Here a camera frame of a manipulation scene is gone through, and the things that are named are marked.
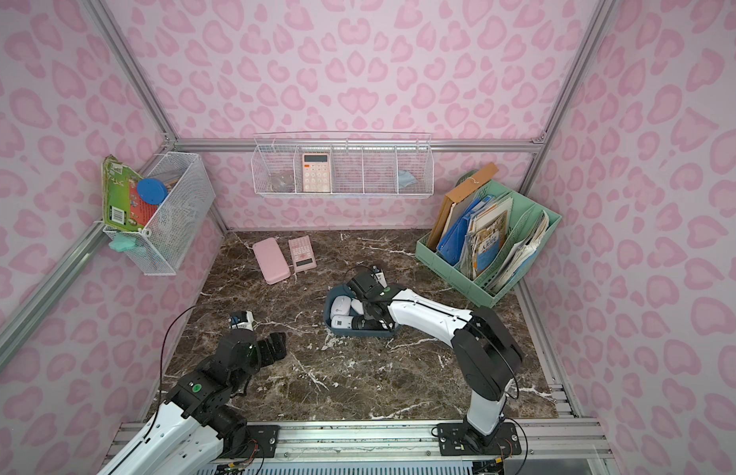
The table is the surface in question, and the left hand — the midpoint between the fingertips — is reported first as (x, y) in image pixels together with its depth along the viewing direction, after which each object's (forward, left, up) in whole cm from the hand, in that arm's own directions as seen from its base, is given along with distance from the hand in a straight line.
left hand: (272, 334), depth 80 cm
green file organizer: (+30, -71, +14) cm, 79 cm away
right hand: (+12, -29, -4) cm, 31 cm away
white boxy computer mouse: (+7, -17, -8) cm, 20 cm away
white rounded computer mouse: (+13, -16, -9) cm, 23 cm away
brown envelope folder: (+31, -50, +21) cm, 62 cm away
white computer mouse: (+14, -22, -9) cm, 27 cm away
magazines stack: (+28, -61, +8) cm, 68 cm away
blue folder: (+30, -53, +2) cm, 61 cm away
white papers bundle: (+19, -68, +12) cm, 72 cm away
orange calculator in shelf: (+46, -9, +18) cm, 50 cm away
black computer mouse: (+6, -24, -6) cm, 25 cm away
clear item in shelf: (+43, +2, +18) cm, 46 cm away
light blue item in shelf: (+49, -38, +14) cm, 64 cm away
